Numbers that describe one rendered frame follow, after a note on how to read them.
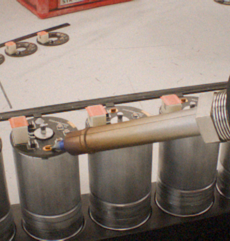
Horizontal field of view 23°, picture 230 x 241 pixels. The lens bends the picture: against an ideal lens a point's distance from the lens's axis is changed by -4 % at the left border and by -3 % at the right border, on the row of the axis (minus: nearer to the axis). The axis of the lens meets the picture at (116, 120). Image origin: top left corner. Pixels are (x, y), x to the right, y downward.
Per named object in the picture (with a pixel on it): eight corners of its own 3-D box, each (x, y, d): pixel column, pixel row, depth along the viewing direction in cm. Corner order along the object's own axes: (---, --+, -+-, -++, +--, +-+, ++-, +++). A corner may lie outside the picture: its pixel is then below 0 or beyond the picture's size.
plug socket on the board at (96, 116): (113, 130, 21) (113, 113, 21) (90, 134, 21) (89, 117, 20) (108, 119, 22) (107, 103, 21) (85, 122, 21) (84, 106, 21)
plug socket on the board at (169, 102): (187, 119, 22) (188, 103, 21) (165, 122, 21) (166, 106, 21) (179, 108, 22) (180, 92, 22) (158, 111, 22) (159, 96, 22)
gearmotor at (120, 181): (157, 239, 23) (163, 133, 21) (99, 250, 23) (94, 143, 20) (139, 203, 25) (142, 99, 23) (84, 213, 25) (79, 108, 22)
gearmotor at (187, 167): (219, 224, 24) (234, 121, 21) (165, 236, 23) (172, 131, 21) (199, 191, 26) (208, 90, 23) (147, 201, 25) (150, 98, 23)
